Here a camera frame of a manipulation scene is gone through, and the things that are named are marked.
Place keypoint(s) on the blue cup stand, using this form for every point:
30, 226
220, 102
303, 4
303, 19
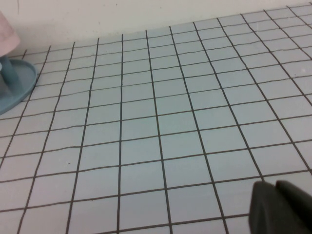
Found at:
22, 80

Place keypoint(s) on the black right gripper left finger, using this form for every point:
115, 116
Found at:
265, 212

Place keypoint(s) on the pink plastic cup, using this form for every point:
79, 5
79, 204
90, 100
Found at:
7, 36

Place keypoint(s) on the grid-patterned tablecloth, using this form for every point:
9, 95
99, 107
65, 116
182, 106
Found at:
158, 122

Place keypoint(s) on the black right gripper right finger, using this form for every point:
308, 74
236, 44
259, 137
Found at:
301, 207

